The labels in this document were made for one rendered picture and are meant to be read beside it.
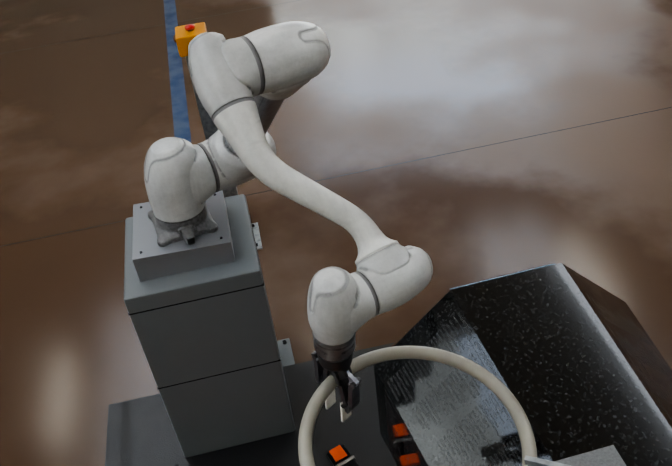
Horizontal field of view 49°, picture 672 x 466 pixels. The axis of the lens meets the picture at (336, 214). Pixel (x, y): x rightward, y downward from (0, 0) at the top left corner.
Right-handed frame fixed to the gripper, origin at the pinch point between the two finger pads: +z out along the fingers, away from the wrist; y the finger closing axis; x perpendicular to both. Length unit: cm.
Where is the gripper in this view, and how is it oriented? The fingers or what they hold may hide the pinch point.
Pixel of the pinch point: (337, 403)
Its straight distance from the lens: 175.6
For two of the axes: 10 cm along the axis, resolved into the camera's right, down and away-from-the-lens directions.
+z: 0.3, 7.6, 6.5
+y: 7.1, 4.3, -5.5
